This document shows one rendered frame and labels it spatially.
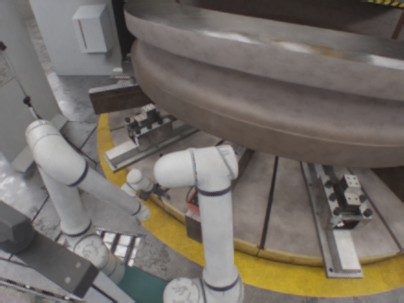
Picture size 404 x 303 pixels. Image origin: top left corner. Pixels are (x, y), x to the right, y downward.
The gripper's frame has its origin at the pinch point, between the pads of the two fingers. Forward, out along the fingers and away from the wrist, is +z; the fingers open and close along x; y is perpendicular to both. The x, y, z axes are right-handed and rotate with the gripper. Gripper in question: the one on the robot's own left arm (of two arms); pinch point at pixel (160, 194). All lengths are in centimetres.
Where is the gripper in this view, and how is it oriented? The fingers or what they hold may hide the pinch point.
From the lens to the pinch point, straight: 154.9
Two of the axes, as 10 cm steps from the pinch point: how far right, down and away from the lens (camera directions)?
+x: -8.6, -2.6, 4.4
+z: 2.9, 4.5, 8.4
